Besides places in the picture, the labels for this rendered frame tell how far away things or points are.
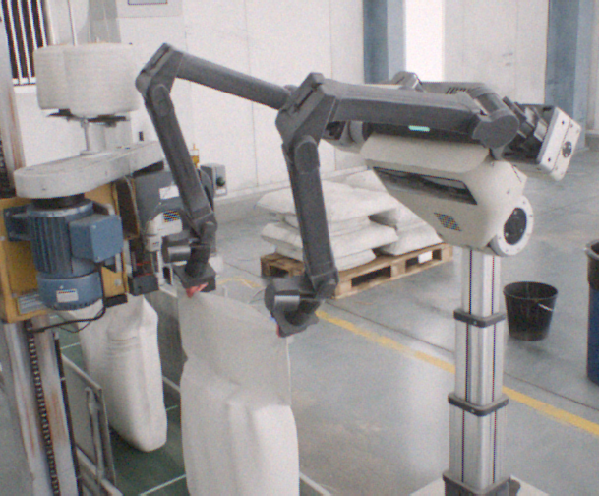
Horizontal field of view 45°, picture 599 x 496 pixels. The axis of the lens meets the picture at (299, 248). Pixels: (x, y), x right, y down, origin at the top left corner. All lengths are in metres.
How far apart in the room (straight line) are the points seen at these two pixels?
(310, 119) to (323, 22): 6.34
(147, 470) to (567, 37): 8.73
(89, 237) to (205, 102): 5.13
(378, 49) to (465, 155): 6.26
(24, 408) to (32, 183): 0.68
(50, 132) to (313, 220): 3.54
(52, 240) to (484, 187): 0.98
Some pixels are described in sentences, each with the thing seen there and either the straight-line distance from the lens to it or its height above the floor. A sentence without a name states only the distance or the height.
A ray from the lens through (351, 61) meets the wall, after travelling 7.79.
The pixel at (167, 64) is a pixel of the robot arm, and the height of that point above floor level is 1.64.
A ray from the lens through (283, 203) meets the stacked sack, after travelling 5.00.
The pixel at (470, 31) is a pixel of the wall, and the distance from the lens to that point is 9.12.
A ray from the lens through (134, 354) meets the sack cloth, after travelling 2.44.
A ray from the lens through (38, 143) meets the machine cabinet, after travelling 4.79.
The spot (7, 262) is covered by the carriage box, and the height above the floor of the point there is 1.18.
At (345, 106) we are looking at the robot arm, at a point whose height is 1.57.
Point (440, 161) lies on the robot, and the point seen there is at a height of 1.40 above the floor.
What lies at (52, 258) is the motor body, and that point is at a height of 1.22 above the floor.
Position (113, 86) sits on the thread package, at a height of 1.59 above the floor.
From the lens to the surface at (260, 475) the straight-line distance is 1.90.
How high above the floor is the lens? 1.69
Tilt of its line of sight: 16 degrees down
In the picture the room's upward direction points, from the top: 3 degrees counter-clockwise
